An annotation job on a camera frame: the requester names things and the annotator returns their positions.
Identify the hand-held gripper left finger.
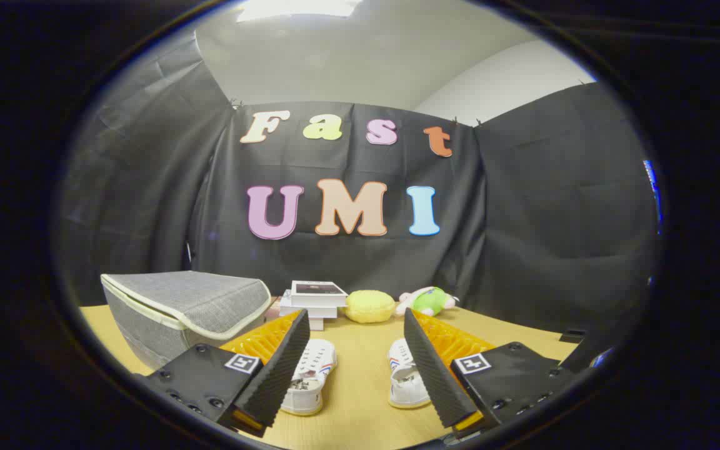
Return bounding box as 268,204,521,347
134,308,311,438

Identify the white canvas shoe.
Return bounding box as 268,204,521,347
387,338,431,410
279,339,338,416

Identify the black backdrop cloth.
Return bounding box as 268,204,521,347
54,31,661,351

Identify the grey fabric storage box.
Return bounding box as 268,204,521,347
101,271,272,369

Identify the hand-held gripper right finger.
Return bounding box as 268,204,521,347
402,307,586,438

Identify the pink and green plush toy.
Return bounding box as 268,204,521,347
396,286,459,317

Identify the computer monitor screen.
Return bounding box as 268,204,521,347
643,159,662,235

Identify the yellow plush cushion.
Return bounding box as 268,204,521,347
344,289,396,324

